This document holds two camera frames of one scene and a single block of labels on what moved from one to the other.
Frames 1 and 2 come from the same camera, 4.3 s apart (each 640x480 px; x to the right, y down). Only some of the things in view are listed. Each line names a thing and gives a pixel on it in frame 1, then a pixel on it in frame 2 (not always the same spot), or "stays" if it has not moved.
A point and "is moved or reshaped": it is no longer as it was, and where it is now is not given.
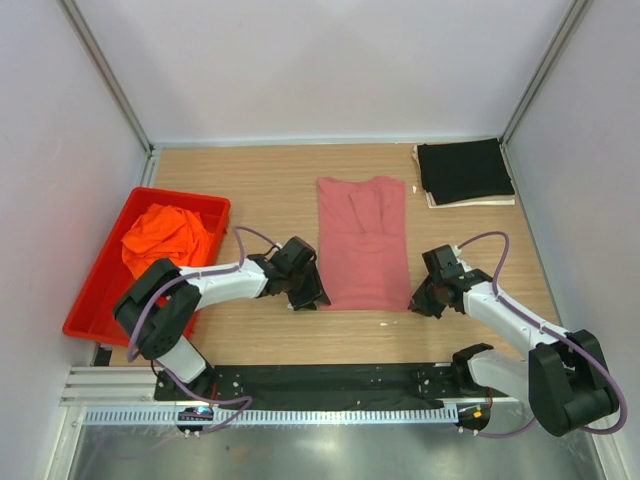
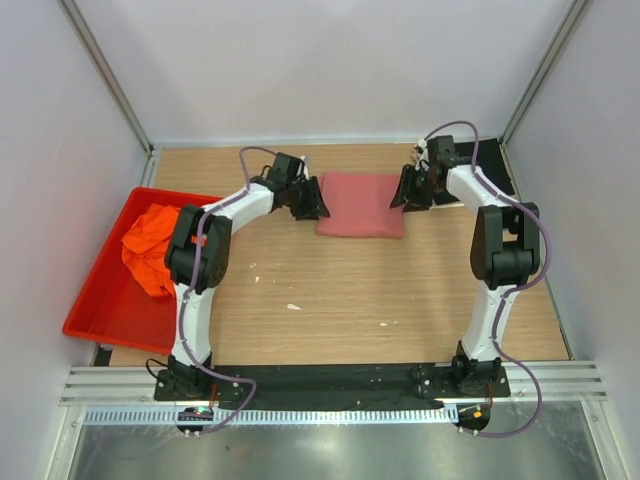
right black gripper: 428,298 to 414,187
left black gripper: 305,288 to 307,198
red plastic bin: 93,315 stays
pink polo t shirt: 363,247 is moved or reshaped
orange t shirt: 166,232 stays
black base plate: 334,386 stays
